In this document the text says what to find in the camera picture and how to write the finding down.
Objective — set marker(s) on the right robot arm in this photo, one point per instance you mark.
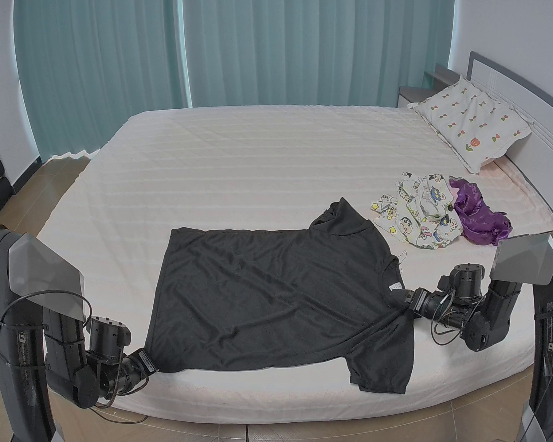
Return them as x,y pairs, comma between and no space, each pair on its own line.
467,283

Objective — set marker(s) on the blue-green curtain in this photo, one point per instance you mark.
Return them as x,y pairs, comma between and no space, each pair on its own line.
313,39
101,62

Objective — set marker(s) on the purple garment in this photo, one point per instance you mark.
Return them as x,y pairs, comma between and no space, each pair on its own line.
479,219

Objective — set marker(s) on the grey bedside table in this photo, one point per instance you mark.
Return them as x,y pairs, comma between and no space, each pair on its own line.
412,95

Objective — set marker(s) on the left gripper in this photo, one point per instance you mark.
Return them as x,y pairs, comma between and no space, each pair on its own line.
140,366

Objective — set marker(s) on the white printed pillow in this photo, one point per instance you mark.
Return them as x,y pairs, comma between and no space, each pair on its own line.
470,122

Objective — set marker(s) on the pink garment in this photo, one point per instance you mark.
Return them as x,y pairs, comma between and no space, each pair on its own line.
451,200

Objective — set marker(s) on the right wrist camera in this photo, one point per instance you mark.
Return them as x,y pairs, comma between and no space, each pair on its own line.
444,284

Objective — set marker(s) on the black T-shirt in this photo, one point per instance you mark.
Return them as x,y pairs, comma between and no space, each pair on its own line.
281,302

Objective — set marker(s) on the bed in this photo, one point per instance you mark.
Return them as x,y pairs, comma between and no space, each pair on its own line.
258,164

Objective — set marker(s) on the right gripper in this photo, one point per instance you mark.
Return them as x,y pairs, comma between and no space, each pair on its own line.
426,305

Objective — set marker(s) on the white printed pyjama top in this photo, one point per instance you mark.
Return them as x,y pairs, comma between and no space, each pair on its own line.
419,219

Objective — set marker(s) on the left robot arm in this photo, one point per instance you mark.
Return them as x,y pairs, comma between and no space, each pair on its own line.
27,362

